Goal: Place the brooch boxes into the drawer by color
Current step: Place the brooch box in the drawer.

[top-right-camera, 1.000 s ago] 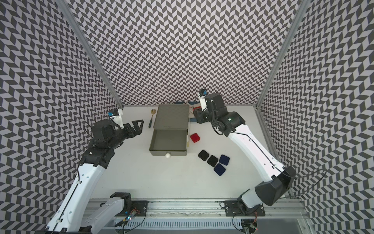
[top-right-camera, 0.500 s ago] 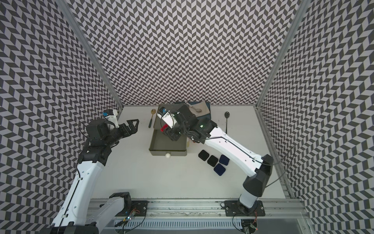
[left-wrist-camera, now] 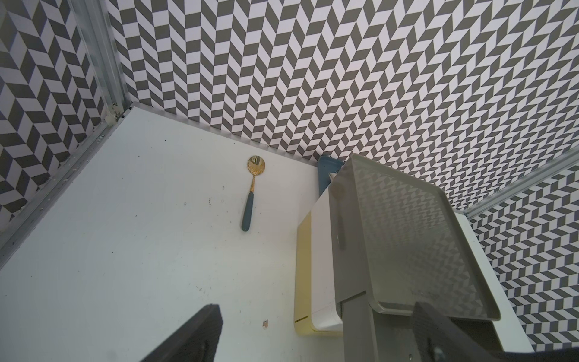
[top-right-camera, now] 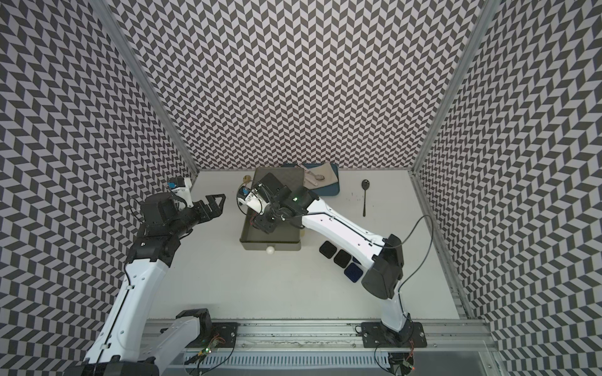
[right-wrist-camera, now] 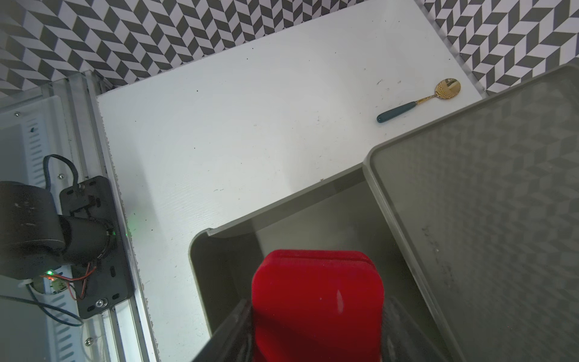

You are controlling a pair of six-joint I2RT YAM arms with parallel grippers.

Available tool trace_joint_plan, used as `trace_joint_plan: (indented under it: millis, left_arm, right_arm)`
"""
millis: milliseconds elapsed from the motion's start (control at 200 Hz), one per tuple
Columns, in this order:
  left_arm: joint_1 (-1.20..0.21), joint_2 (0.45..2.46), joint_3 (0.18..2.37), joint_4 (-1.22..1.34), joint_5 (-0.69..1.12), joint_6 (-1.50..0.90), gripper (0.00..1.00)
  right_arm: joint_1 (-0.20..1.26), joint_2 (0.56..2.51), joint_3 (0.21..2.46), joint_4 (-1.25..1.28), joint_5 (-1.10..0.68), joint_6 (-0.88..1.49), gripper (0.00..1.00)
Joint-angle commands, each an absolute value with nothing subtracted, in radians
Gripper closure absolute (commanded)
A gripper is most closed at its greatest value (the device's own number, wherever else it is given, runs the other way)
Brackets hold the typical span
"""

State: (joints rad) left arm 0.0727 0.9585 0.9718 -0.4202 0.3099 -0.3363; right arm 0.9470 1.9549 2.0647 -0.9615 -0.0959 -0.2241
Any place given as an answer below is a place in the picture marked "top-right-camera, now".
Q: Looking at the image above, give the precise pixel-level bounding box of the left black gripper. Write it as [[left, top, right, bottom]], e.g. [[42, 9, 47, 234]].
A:
[[168, 193, 226, 238]]

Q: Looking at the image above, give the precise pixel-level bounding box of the grey three-drawer storage box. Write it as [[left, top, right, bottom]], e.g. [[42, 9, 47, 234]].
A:
[[239, 167, 304, 252]]

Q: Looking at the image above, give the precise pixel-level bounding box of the black brooch box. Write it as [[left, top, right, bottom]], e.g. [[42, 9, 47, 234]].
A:
[[319, 241, 338, 259], [333, 249, 352, 269]]

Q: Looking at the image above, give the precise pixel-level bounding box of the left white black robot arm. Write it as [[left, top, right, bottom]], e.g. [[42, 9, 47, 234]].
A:
[[65, 188, 226, 375]]

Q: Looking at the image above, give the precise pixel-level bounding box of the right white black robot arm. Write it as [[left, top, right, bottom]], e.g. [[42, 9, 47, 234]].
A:
[[237, 173, 408, 332]]

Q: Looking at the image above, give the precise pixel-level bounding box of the blue brooch box lower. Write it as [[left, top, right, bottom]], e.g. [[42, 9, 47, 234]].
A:
[[343, 263, 364, 283]]

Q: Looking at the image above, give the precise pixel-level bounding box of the silver spoon on cloth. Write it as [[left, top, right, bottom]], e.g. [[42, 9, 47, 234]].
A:
[[306, 170, 325, 181]]

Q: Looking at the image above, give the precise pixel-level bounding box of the beige folded cloth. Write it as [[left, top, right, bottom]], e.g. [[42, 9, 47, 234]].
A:
[[304, 163, 339, 190]]

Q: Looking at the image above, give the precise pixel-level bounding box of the teal blue tray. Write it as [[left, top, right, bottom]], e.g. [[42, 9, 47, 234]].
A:
[[304, 162, 340, 197]]

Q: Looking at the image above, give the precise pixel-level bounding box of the black spoon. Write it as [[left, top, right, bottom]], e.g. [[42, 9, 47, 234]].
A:
[[362, 179, 371, 217]]

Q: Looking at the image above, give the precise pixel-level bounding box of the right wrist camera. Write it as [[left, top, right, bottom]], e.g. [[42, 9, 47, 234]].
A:
[[237, 186, 267, 215]]

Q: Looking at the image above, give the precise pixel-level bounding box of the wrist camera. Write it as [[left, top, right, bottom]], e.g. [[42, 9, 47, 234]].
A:
[[237, 186, 267, 215], [168, 176, 194, 208]]

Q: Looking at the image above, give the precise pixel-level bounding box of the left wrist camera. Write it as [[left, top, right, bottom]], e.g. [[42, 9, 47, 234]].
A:
[[168, 176, 194, 208]]

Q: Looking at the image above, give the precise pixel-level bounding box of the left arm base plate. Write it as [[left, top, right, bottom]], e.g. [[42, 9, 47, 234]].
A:
[[185, 321, 239, 349]]

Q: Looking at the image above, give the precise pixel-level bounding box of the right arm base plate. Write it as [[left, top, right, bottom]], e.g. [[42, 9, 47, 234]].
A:
[[360, 321, 427, 349]]

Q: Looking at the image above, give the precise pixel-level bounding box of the aluminium front rail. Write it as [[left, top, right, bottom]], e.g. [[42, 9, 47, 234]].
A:
[[234, 319, 497, 352]]

